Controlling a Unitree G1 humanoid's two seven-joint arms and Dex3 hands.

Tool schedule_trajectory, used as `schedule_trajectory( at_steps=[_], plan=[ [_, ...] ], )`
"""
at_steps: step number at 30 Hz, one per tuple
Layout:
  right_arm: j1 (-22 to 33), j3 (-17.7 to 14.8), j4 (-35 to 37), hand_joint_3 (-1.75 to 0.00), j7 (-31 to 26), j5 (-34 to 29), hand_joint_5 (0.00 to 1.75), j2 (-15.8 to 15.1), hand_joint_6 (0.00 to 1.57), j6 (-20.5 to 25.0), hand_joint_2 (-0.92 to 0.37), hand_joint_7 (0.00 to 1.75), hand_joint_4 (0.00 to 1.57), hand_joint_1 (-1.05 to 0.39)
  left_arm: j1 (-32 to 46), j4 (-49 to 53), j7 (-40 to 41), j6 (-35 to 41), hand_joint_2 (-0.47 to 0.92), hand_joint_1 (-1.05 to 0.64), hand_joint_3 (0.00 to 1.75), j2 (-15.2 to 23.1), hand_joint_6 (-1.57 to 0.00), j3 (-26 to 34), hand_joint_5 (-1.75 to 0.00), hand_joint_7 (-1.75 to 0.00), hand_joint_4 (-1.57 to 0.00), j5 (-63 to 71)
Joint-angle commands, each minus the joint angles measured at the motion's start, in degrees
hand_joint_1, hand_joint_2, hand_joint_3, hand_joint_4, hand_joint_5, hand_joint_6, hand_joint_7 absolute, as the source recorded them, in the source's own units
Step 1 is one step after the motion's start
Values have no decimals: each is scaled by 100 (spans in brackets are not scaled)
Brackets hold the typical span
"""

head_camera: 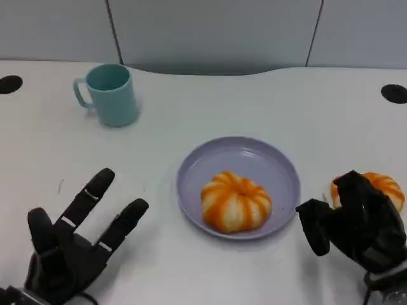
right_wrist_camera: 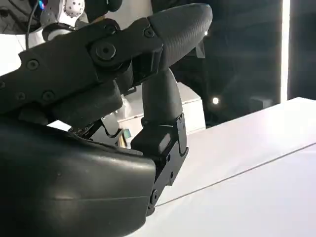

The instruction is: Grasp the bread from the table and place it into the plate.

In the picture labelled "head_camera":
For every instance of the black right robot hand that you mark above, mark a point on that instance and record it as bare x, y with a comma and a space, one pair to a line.
369, 228

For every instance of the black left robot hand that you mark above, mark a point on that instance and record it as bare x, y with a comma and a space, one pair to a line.
66, 260

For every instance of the orange white toy bread roll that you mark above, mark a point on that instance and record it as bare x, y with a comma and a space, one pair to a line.
237, 203
386, 185

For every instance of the lilac plate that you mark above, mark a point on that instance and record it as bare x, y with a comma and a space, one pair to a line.
197, 171

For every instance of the pale green mug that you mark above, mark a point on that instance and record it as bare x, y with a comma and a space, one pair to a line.
116, 105

